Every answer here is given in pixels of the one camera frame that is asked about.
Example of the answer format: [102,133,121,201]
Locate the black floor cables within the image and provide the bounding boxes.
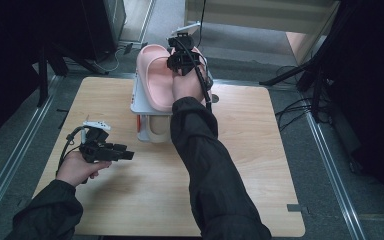
[274,64,314,132]

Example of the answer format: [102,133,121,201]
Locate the left hand-held gripper black cable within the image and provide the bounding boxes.
[55,125,89,178]

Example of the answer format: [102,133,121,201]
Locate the black metal stand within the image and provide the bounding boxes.
[36,43,109,108]

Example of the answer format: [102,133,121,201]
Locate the grey tape piece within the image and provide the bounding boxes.
[286,203,311,215]

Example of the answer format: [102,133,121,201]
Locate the white floor cable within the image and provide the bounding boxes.
[93,48,122,73]

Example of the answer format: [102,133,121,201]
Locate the light wooden cabinet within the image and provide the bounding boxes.
[183,0,342,66]

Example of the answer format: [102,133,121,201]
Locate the person's left hand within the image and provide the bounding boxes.
[55,150,113,188]

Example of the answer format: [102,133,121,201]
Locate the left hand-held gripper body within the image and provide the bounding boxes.
[79,120,115,164]

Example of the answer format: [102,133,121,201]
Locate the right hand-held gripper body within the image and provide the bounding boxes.
[166,22,202,76]

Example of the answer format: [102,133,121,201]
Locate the white two-tier shoe rack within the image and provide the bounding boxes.
[129,59,214,144]

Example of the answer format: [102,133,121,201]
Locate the black cabinet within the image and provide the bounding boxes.
[79,0,128,63]

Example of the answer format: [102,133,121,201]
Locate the black tripod stand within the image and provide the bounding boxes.
[259,49,334,124]

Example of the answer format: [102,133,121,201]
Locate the person's right hand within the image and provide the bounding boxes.
[172,67,213,104]

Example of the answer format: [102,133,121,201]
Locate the hanging black cable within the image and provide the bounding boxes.
[194,0,208,49]

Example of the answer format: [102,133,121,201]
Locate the metal floor rail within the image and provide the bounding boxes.
[0,74,63,231]
[304,109,368,240]

